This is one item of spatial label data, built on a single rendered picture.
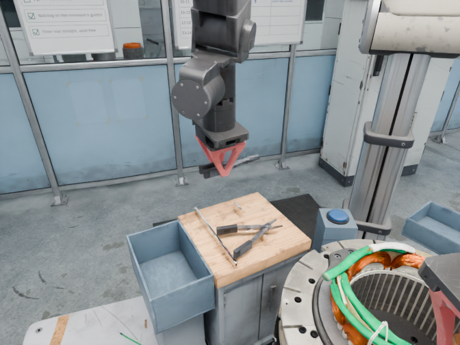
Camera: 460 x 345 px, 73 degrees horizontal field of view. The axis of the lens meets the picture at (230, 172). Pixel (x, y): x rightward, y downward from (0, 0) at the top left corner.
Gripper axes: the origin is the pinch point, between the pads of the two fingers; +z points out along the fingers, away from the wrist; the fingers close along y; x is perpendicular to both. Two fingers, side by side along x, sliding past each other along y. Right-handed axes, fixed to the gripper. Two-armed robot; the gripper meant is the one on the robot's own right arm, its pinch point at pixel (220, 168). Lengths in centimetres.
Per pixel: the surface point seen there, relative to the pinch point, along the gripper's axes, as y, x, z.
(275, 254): 14.8, 3.2, 10.9
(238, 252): 13.4, -3.6, 7.9
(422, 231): 22.4, 33.8, 13.2
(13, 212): -196, -88, 128
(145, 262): -1.8, -17.2, 19.0
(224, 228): 7.1, -3.0, 8.3
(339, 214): 9.8, 23.9, 14.3
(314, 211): -87, 120, 130
